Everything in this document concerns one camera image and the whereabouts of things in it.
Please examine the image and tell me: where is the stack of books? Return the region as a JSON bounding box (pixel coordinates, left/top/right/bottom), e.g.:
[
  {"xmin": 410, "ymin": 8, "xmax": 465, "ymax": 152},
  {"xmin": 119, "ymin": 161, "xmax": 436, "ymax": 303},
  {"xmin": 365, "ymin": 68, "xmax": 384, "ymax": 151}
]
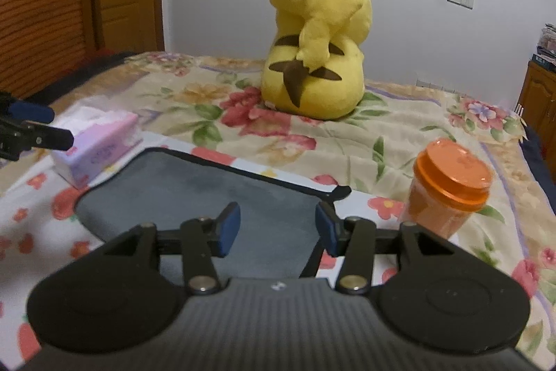
[{"xmin": 534, "ymin": 22, "xmax": 556, "ymax": 73}]

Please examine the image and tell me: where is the floral bed sheet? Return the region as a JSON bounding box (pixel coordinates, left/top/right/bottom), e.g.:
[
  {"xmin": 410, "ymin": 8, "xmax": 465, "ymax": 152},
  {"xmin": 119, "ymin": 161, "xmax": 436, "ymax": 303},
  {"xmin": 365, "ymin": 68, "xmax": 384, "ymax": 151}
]
[{"xmin": 0, "ymin": 50, "xmax": 556, "ymax": 358}]

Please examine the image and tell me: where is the wooden louvered wardrobe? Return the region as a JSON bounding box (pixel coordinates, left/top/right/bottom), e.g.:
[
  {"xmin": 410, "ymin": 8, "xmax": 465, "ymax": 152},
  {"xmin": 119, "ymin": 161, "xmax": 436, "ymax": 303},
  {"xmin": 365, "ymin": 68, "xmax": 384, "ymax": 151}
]
[{"xmin": 0, "ymin": 0, "xmax": 97, "ymax": 104}]

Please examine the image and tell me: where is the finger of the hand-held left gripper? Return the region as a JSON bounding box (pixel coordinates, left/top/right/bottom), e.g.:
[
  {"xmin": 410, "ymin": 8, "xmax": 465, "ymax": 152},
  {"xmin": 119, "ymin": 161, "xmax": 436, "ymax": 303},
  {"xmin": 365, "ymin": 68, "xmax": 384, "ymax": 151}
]
[
  {"xmin": 0, "ymin": 121, "xmax": 75, "ymax": 162},
  {"xmin": 0, "ymin": 93, "xmax": 55, "ymax": 125}
]

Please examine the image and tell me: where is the pink and purple tissue pack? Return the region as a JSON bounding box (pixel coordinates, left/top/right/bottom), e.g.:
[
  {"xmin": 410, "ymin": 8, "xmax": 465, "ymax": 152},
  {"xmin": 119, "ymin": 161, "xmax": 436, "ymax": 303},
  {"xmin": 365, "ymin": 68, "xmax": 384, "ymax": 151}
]
[{"xmin": 51, "ymin": 109, "xmax": 144, "ymax": 189}]

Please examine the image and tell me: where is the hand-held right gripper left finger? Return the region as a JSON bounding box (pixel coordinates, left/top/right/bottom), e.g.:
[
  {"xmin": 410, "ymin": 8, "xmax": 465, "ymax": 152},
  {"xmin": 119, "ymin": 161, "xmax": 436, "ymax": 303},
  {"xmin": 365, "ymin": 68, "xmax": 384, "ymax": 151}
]
[{"xmin": 102, "ymin": 201, "xmax": 242, "ymax": 296}]

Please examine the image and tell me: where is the wooden cabinet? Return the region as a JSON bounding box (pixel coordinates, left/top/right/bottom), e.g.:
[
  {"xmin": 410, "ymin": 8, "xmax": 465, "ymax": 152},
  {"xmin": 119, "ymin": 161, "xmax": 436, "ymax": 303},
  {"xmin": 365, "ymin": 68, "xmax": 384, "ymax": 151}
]
[{"xmin": 516, "ymin": 60, "xmax": 556, "ymax": 185}]

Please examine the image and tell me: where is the yellow plush toy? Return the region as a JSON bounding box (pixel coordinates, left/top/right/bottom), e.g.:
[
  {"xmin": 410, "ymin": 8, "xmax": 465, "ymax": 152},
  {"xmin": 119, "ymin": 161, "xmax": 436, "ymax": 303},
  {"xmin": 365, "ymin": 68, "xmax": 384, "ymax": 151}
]
[{"xmin": 261, "ymin": 0, "xmax": 406, "ymax": 121}]

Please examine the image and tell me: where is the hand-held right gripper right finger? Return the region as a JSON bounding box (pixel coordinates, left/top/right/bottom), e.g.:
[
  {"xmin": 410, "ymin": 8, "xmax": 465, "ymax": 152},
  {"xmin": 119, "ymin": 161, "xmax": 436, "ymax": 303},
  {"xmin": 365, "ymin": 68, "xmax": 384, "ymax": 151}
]
[{"xmin": 315, "ymin": 201, "xmax": 455, "ymax": 296}]

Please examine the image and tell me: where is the grey towel with black edge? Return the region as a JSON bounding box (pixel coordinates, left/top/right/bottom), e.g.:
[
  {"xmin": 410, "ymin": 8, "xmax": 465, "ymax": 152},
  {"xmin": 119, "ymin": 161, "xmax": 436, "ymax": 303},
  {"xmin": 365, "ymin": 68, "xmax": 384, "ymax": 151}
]
[{"xmin": 74, "ymin": 145, "xmax": 353, "ymax": 280}]

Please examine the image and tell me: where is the orange plastic jar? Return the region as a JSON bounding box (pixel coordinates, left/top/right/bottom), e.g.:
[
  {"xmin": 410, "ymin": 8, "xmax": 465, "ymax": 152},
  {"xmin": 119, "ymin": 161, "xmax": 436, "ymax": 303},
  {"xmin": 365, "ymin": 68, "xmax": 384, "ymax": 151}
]
[{"xmin": 399, "ymin": 138, "xmax": 495, "ymax": 240}]

